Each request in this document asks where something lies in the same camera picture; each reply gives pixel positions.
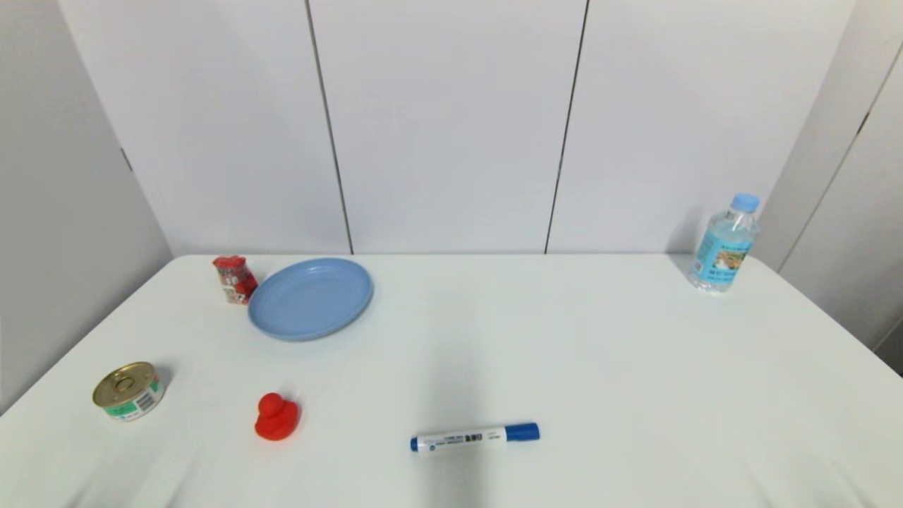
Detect red snack packet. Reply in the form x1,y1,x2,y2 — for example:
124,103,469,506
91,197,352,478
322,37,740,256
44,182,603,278
212,255,259,306

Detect blue round plate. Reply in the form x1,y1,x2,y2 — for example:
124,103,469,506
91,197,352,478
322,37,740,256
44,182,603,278
248,258,375,342

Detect blue capped white marker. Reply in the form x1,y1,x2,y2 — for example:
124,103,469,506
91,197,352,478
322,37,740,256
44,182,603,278
410,423,541,454

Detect red rubber duck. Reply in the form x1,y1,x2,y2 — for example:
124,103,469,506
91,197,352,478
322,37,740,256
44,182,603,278
254,392,302,442

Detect clear water bottle blue cap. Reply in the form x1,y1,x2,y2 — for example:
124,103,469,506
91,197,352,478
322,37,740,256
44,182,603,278
688,193,761,294

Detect tin can green label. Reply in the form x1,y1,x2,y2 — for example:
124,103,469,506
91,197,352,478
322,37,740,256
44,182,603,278
92,362,166,423

